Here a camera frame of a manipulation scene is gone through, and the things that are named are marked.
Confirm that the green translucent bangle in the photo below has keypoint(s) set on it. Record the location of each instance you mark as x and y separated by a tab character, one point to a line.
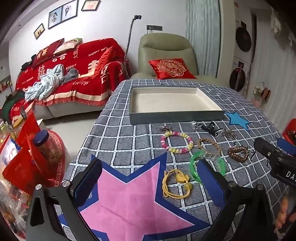
193	166

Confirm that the red gold embroidered cushion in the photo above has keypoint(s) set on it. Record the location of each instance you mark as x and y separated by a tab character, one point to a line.
172	68

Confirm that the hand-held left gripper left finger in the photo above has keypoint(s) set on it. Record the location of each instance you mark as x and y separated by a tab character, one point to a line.
89	178

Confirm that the black framed red picture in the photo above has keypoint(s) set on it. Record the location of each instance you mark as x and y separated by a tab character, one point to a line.
90	5

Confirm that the flexible phone holder pole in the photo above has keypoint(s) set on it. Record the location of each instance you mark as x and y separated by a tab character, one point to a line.
127	46

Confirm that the green garment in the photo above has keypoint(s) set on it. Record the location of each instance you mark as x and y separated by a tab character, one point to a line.
10	104

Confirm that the red covered sofa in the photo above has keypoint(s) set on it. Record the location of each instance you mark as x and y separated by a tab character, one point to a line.
92	62

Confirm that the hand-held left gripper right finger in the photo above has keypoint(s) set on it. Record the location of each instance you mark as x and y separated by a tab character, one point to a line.
211	183

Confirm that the red sofa pillow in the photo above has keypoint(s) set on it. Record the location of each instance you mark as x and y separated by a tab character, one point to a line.
46	53

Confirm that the dark wall switch panel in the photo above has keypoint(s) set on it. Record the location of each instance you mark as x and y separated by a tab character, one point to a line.
153	27

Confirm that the snack jar with blue lid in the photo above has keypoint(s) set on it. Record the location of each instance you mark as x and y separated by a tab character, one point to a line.
47	150

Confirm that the red stool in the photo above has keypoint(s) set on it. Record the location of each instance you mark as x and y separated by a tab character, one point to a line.
291	132

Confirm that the grey shallow tray box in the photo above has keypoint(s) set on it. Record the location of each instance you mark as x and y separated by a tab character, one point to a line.
166	99

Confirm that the beige recliner armchair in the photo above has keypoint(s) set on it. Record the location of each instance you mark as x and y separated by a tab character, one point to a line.
164	46

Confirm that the white green printed pillow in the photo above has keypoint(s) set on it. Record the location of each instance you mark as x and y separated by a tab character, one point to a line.
68	45

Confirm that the grey crumpled garment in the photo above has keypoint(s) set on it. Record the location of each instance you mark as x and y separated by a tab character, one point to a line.
70	76

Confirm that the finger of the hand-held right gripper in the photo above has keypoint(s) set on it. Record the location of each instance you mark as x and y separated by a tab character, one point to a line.
266	148
284	142

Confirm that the red patterned gift bag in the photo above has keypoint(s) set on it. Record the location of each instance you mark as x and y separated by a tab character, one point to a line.
20	166

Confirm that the grey checked tablecloth with stars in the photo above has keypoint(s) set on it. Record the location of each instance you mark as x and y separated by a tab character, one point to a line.
129	148

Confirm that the hanging slippers and flowers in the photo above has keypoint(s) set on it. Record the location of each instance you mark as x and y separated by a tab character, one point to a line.
263	93

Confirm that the light blue crumpled clothes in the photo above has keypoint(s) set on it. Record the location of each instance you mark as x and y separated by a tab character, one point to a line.
45	84

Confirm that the red satin sofa cushion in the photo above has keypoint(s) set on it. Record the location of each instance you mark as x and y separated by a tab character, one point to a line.
106	58

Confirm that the black framed wall photo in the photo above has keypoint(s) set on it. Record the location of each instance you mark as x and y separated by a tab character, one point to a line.
55	17
69	10

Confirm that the black hair claw clip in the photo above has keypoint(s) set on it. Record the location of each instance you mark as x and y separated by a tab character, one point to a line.
209	128

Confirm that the white tumble dryer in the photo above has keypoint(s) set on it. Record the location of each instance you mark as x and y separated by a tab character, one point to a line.
242	39

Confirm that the beige sofa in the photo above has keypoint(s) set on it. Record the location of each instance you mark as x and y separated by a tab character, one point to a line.
69	111

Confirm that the pale sheer curtain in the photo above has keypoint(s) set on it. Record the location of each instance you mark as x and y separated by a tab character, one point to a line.
203	27

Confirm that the small black picture frame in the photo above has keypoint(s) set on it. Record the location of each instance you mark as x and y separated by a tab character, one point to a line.
38	31

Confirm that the white washing machine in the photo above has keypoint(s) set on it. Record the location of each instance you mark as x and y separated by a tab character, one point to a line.
238	76

